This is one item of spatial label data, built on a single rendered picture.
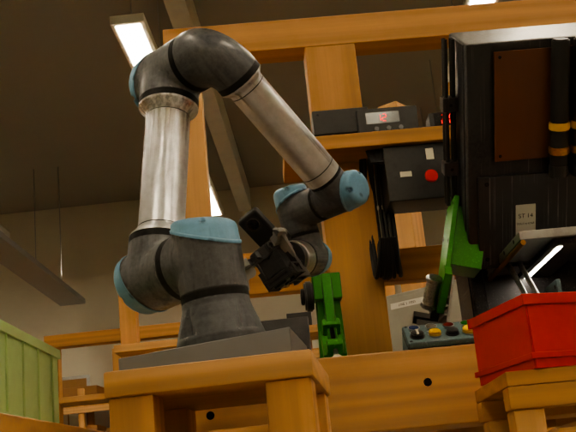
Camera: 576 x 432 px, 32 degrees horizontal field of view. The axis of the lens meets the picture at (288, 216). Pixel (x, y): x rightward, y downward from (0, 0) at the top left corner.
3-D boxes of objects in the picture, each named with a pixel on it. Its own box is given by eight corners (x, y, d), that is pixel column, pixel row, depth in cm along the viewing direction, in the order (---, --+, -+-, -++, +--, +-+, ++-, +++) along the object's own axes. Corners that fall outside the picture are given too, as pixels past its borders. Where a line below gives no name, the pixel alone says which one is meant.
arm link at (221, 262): (211, 284, 163) (199, 203, 166) (159, 303, 172) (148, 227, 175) (263, 285, 172) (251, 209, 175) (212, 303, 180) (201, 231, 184)
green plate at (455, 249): (480, 289, 223) (490, 200, 229) (442, 283, 224) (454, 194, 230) (470, 301, 234) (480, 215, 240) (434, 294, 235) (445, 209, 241)
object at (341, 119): (370, 130, 267) (368, 105, 268) (314, 135, 266) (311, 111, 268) (369, 140, 273) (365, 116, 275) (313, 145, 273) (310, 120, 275)
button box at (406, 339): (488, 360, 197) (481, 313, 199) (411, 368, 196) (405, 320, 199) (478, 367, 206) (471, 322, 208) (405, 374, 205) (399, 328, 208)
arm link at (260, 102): (225, -3, 189) (380, 181, 207) (188, 21, 196) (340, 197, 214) (201, 30, 181) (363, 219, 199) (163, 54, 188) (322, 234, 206)
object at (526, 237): (597, 238, 209) (595, 224, 210) (520, 245, 208) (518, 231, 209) (549, 280, 246) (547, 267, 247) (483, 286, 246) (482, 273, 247)
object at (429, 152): (456, 195, 258) (447, 141, 262) (389, 201, 257) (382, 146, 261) (447, 209, 270) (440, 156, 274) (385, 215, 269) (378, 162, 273)
